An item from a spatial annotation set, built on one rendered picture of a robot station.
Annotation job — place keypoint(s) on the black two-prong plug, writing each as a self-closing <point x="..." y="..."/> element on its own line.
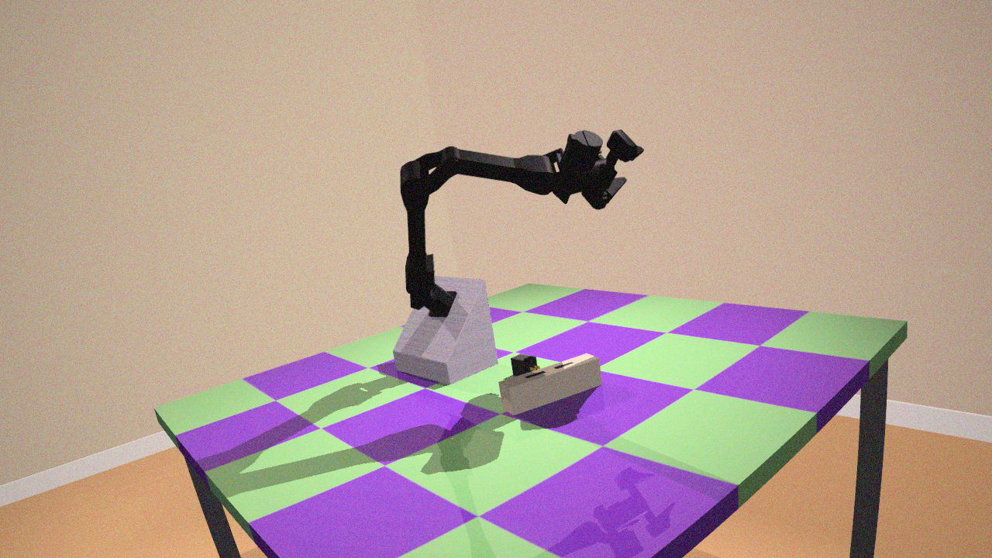
<point x="523" y="364"/>

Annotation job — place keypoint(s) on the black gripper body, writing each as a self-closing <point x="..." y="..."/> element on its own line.
<point x="621" y="148"/>

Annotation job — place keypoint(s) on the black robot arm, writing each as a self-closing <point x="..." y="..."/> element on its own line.
<point x="536" y="174"/>

